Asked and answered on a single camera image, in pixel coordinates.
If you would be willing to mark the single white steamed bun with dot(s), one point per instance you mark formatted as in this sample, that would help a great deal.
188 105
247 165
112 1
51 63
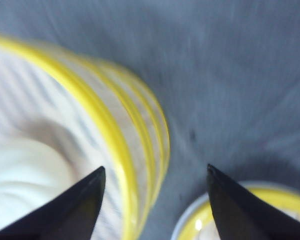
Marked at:
31 174

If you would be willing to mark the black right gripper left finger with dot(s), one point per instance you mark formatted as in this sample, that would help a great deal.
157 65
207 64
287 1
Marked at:
70 216

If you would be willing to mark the bamboo steamer basket one bun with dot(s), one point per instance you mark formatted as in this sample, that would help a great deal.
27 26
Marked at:
95 114

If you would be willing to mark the white ceramic plate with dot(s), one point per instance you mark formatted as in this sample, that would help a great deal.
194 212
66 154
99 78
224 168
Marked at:
187 212

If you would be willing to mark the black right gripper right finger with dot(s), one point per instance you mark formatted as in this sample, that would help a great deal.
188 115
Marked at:
240 215

